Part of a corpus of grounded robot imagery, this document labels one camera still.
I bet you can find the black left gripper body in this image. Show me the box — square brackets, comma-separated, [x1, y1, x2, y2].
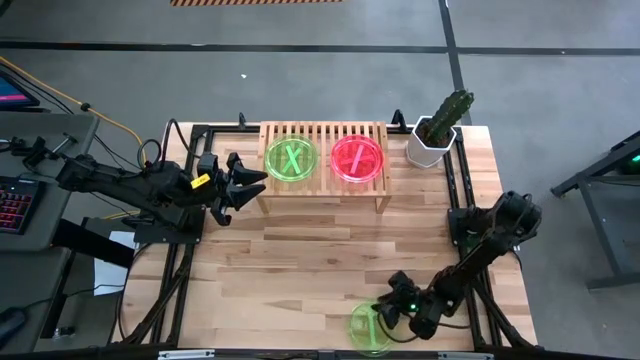
[196, 152, 237, 228]

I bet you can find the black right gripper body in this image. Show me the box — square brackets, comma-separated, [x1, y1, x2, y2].
[385, 269, 424, 322]

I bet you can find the translucent green plastic plate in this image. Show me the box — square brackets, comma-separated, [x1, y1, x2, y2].
[263, 133, 320, 183]
[347, 299, 398, 358]

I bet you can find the translucent pink plastic plate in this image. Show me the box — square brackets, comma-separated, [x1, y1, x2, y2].
[329, 133, 386, 185]
[329, 133, 386, 184]

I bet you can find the wooden slatted shelf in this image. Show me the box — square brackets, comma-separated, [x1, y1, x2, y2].
[255, 120, 393, 216]

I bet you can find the white paper sheet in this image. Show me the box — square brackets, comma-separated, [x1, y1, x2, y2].
[93, 230, 137, 297]

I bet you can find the white hexagonal planter pot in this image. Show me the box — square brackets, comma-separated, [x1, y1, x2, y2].
[405, 115, 458, 170]

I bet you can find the grey side desk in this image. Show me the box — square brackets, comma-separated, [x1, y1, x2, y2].
[0, 111, 102, 356]

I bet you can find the green cactus plant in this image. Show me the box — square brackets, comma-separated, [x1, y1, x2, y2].
[423, 89, 476, 148]

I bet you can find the backlit black keyboard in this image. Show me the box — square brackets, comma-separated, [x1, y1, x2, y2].
[0, 175, 46, 237]

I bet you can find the black metal stand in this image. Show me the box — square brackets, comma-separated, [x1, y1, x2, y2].
[549, 129, 640, 292]

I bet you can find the monitor with pink screen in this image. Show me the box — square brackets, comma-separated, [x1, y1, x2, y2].
[0, 68, 42, 110]

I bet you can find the black computer mouse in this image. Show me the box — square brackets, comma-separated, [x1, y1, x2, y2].
[0, 306, 27, 347]

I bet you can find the black looped cable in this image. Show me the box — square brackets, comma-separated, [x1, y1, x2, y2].
[136, 117, 194, 169]

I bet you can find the yellow cable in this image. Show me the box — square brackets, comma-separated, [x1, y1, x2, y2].
[0, 55, 147, 221]

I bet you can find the black aluminium table frame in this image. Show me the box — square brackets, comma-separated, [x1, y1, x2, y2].
[110, 108, 540, 354]

